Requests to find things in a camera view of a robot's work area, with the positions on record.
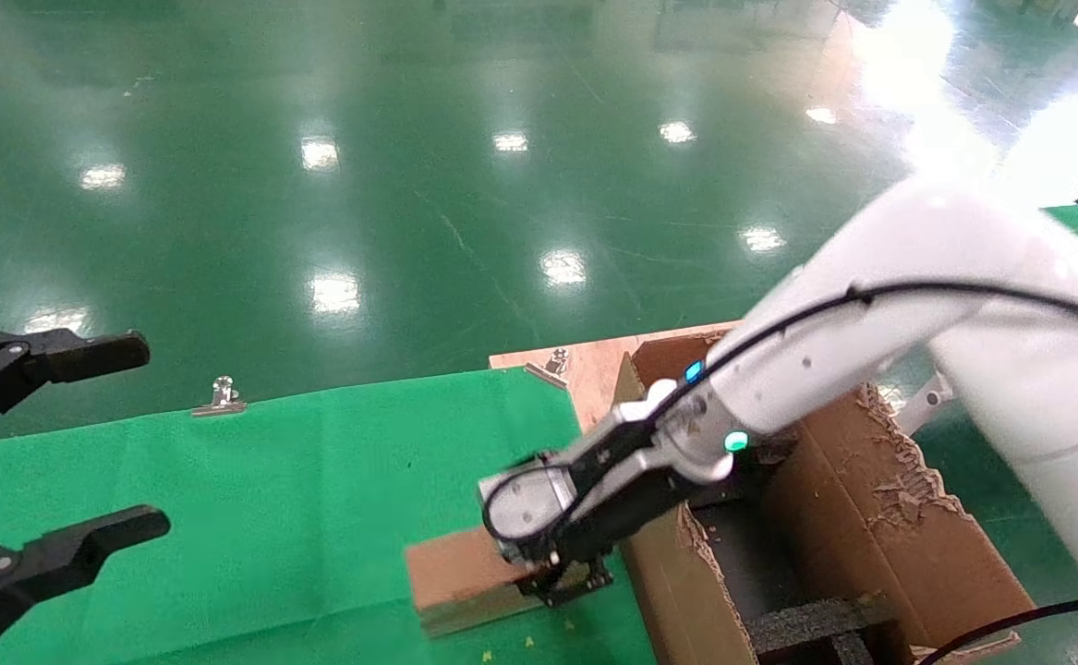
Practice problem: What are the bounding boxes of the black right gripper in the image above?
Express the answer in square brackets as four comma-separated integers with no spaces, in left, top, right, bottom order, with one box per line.
[518,462,692,609]

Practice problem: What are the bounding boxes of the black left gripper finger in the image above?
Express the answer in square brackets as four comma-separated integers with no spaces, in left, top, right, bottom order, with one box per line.
[0,505,172,657]
[0,328,151,451]

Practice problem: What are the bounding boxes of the small cardboard box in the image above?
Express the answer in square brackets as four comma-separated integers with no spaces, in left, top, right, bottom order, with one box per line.
[406,526,615,640]

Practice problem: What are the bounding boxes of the large torn cardboard carton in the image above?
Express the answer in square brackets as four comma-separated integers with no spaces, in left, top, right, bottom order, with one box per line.
[614,332,1043,665]

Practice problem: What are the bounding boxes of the black foam insert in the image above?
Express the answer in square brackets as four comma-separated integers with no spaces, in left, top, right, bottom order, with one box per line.
[744,596,900,665]

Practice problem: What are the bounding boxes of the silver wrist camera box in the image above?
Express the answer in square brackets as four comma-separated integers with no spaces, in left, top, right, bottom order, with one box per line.
[481,459,586,562]

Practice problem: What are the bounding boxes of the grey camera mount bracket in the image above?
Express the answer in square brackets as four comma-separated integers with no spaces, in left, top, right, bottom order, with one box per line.
[564,397,687,497]

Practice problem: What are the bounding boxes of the black camera cable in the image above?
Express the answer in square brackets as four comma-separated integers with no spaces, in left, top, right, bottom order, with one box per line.
[483,282,1078,546]

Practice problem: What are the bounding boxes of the black hanging cable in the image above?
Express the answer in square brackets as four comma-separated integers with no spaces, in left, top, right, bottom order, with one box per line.
[915,597,1078,665]

